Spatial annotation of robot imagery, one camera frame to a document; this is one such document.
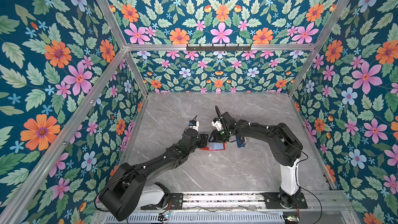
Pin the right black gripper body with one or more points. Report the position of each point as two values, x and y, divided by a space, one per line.
221 136

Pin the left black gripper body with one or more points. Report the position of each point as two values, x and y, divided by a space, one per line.
203 142

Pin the white vented cable duct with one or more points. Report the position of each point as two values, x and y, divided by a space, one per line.
199 218

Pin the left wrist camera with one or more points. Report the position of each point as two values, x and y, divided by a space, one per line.
193 124

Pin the aluminium mounting rail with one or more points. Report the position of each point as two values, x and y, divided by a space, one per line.
251 200

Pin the red leather card holder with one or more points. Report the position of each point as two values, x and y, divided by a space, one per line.
214 147

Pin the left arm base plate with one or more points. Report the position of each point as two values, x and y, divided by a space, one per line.
171 201

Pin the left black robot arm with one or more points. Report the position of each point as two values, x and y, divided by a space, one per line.
123 192

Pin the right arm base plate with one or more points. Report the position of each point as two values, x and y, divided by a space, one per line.
276 200

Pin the blue card tray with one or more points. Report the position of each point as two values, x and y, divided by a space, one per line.
240 141

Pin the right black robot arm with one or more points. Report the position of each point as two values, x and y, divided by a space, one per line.
285 147

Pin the black hook rack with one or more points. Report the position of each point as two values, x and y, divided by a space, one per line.
221 47

